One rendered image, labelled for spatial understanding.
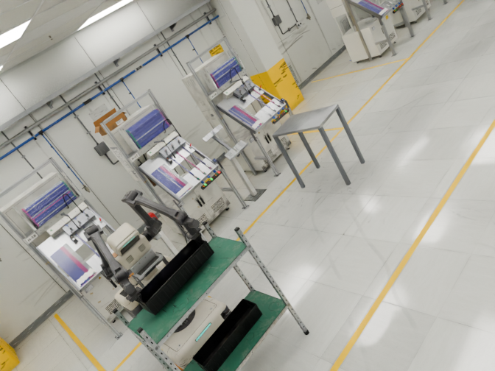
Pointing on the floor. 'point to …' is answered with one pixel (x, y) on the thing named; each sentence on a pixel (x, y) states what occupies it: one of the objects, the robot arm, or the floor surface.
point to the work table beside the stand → (309, 118)
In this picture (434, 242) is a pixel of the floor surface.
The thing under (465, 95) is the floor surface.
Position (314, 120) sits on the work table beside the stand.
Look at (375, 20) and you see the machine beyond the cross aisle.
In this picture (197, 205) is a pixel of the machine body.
